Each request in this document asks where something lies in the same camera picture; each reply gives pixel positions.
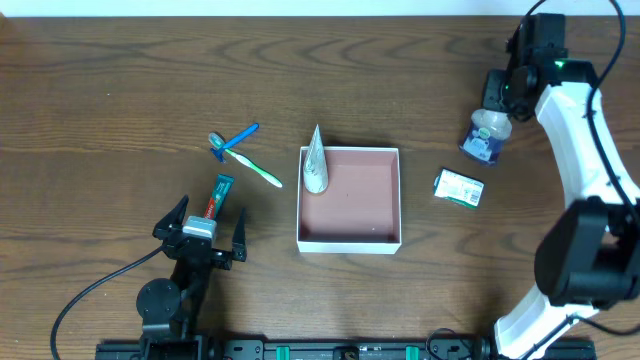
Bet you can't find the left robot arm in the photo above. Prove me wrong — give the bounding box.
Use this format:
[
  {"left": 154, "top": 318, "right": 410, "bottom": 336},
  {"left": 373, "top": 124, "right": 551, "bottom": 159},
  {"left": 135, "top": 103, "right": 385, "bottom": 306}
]
[{"left": 136, "top": 197, "right": 247, "bottom": 360}]

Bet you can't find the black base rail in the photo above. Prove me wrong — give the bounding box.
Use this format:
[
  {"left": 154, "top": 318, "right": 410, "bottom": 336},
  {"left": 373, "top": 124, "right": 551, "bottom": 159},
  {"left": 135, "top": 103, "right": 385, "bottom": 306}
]
[{"left": 94, "top": 337, "right": 596, "bottom": 360}]

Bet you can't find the white lotion tube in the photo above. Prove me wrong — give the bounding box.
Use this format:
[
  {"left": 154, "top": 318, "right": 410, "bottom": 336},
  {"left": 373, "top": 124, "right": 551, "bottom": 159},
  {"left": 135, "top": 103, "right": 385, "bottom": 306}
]
[{"left": 303, "top": 126, "right": 329, "bottom": 194}]

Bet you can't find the blue disposable razor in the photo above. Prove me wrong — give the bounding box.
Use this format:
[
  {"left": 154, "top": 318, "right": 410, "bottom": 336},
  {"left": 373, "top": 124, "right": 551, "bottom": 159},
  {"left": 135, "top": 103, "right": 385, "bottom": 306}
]
[{"left": 208, "top": 123, "right": 260, "bottom": 163}]

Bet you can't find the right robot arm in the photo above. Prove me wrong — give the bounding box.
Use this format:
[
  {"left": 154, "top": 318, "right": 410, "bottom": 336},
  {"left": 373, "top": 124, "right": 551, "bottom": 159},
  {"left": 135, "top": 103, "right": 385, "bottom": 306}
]
[{"left": 482, "top": 12, "right": 639, "bottom": 359}]

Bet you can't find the white box with pink interior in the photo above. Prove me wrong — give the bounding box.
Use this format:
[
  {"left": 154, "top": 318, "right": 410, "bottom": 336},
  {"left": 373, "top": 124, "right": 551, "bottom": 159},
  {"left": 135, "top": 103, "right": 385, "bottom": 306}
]
[{"left": 296, "top": 146, "right": 402, "bottom": 255}]

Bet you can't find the blue soap pump bottle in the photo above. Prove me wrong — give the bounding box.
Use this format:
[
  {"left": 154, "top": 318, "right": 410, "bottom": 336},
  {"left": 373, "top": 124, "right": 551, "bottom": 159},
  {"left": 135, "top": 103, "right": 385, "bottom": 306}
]
[{"left": 459, "top": 109, "right": 512, "bottom": 166}]

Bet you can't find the green white soap box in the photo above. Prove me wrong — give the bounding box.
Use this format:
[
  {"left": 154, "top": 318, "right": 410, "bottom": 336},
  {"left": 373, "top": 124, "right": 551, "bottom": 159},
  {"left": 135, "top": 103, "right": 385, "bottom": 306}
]
[{"left": 434, "top": 168, "right": 484, "bottom": 208}]

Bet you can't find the green white toothbrush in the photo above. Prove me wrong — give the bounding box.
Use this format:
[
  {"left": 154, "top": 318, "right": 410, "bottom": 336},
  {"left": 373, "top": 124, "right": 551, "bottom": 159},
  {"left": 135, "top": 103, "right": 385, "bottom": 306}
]
[{"left": 208, "top": 132, "right": 283, "bottom": 188}]

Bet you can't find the red green toothpaste tube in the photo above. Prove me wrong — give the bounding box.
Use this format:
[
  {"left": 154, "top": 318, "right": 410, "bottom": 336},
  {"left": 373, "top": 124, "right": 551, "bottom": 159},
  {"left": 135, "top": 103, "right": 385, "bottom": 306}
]
[{"left": 204, "top": 174, "right": 234, "bottom": 220}]

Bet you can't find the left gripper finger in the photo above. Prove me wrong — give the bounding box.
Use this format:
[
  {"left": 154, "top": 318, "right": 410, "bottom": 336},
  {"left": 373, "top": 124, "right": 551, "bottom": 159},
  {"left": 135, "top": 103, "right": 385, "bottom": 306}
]
[
  {"left": 232, "top": 208, "right": 247, "bottom": 262},
  {"left": 152, "top": 195, "right": 189, "bottom": 239}
]

